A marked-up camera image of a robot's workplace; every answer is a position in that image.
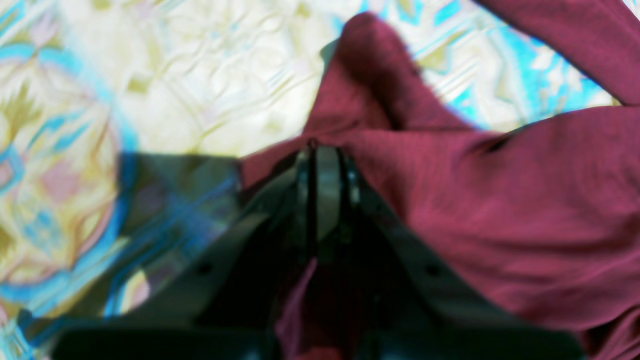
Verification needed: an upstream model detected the dark red t-shirt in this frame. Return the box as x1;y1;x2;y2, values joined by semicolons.
240;0;640;360

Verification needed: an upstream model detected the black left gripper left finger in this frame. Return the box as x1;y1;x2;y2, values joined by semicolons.
52;146;316;360

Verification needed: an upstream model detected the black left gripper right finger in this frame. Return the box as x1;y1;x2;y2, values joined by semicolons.
315;146;585;360

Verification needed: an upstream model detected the patterned tablecloth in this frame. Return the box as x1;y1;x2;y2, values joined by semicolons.
1;0;618;360

